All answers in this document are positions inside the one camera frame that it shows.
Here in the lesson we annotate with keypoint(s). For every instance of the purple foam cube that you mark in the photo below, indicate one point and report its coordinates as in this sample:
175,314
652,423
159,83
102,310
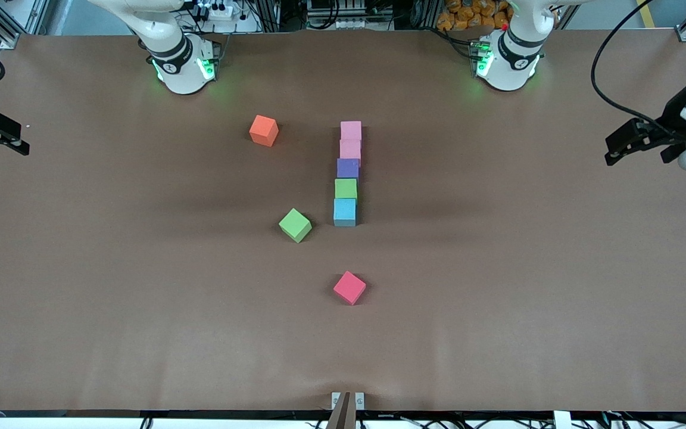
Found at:
348,168

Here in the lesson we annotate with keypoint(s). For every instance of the metal mounting bracket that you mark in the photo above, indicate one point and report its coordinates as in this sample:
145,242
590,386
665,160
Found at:
335,400

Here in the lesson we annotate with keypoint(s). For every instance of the bag of oranges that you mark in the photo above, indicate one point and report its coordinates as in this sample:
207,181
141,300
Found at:
468,15

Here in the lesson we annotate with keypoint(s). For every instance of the white power strip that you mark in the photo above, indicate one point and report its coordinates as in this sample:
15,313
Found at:
218,11

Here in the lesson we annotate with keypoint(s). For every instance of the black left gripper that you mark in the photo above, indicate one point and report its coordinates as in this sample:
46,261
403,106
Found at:
672,117

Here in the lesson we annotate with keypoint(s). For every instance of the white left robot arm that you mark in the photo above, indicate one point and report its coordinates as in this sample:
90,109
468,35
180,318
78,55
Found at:
507,59

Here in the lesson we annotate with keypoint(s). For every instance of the orange foam cube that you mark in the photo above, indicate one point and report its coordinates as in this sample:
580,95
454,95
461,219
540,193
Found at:
264,130

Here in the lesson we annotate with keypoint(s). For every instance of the cyan foam cube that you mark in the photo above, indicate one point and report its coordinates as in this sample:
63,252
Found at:
345,211

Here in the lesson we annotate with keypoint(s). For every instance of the metal equipment rack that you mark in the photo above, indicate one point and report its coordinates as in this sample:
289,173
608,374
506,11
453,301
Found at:
337,12

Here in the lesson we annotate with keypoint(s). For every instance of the light pink foam cube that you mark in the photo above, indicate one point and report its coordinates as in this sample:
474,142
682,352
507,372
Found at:
351,130
350,150

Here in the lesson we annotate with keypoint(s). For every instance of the green foam cube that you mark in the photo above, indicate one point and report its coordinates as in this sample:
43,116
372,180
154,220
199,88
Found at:
346,188
295,225

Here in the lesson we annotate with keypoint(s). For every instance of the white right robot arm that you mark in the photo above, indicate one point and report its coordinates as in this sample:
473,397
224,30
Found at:
179,65

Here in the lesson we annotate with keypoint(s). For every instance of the red pink foam cube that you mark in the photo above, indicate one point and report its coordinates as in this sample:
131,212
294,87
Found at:
349,287

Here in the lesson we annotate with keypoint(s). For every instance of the white label plate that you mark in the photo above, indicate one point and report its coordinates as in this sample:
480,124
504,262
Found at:
562,420

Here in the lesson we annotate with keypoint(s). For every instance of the brown table cover sheet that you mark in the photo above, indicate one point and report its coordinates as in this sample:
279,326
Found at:
81,328

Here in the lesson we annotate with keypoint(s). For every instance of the brown upright post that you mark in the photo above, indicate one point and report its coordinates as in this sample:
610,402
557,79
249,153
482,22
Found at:
343,418

